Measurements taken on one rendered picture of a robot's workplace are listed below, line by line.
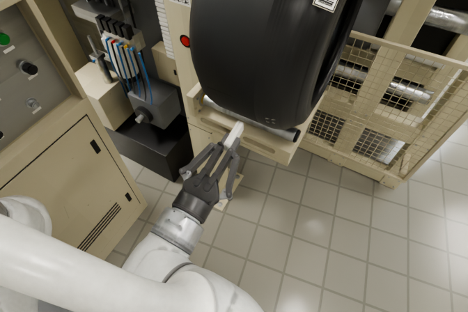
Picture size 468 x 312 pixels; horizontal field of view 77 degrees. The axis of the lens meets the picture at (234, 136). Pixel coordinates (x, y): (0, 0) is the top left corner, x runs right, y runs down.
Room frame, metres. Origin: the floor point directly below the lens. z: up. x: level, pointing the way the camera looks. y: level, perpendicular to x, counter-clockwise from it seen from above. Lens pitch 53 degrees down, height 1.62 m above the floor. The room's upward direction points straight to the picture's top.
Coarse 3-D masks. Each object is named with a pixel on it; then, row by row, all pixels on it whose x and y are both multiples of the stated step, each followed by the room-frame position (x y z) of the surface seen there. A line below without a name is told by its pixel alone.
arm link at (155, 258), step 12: (144, 240) 0.17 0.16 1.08; (156, 240) 0.17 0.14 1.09; (132, 252) 0.15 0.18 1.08; (144, 252) 0.15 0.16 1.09; (156, 252) 0.14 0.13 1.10; (168, 252) 0.15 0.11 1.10; (180, 252) 0.15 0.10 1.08; (132, 264) 0.13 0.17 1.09; (144, 264) 0.13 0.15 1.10; (156, 264) 0.12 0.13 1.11; (168, 264) 0.12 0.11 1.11; (180, 264) 0.12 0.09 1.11; (144, 276) 0.11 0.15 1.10; (156, 276) 0.10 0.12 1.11; (168, 276) 0.10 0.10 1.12
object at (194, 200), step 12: (192, 180) 0.29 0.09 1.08; (204, 180) 0.29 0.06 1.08; (216, 180) 0.29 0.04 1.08; (180, 192) 0.26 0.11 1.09; (192, 192) 0.27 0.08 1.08; (204, 192) 0.27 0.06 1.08; (216, 192) 0.27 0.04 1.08; (180, 204) 0.23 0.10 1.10; (192, 204) 0.23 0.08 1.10; (204, 204) 0.24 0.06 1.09; (204, 216) 0.22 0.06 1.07
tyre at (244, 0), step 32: (192, 0) 0.61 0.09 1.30; (224, 0) 0.54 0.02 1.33; (256, 0) 0.52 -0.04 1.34; (288, 0) 0.50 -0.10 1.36; (352, 0) 0.86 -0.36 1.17; (192, 32) 0.57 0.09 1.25; (224, 32) 0.52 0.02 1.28; (256, 32) 0.49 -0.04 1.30; (288, 32) 0.47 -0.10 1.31; (320, 32) 0.48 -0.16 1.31; (224, 64) 0.50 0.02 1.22; (256, 64) 0.47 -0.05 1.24; (288, 64) 0.45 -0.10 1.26; (320, 64) 0.48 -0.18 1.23; (224, 96) 0.51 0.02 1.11; (256, 96) 0.46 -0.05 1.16; (288, 96) 0.44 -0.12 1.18; (320, 96) 0.64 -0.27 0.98; (288, 128) 0.50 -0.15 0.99
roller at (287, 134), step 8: (208, 104) 0.68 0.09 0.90; (216, 104) 0.67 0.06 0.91; (224, 112) 0.65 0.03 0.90; (232, 112) 0.64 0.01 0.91; (248, 120) 0.61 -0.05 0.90; (264, 128) 0.58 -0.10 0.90; (296, 128) 0.56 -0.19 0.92; (280, 136) 0.55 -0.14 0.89; (288, 136) 0.54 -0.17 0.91; (296, 136) 0.53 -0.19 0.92
